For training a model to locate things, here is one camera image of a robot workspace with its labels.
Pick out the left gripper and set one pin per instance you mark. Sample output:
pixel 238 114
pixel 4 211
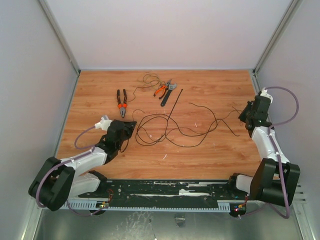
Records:
pixel 130 126

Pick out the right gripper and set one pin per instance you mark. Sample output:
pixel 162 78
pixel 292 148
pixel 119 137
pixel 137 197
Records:
pixel 246 113

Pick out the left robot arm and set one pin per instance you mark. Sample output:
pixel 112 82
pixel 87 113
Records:
pixel 59 180

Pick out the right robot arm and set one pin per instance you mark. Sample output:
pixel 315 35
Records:
pixel 276 179

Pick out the black zip tie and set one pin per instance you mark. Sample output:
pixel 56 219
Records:
pixel 177 99

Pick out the orange black combination pliers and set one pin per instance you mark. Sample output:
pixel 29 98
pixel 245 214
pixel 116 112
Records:
pixel 122 105

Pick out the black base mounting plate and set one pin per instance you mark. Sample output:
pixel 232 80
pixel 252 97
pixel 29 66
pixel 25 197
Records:
pixel 164 193

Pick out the orange needle nose pliers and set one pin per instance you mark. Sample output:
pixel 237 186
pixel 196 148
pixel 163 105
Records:
pixel 162 88

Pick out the black adjustable wrench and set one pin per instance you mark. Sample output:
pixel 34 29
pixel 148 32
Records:
pixel 171 87

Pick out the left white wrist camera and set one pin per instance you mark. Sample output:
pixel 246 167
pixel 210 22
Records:
pixel 104 123

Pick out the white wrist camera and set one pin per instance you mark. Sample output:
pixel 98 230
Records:
pixel 264 93
pixel 104 123

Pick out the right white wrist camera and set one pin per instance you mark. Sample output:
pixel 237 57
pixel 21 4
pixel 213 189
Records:
pixel 264 93

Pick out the grey slotted cable duct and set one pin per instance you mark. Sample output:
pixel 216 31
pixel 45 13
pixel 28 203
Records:
pixel 95 205

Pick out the right aluminium frame post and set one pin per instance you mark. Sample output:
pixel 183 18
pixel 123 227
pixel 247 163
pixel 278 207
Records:
pixel 276 35

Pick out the aluminium frame post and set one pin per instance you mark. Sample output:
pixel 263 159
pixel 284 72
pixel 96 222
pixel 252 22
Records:
pixel 44 5
pixel 276 35

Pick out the left aluminium frame post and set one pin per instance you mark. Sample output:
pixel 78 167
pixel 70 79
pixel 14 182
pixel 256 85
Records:
pixel 44 5

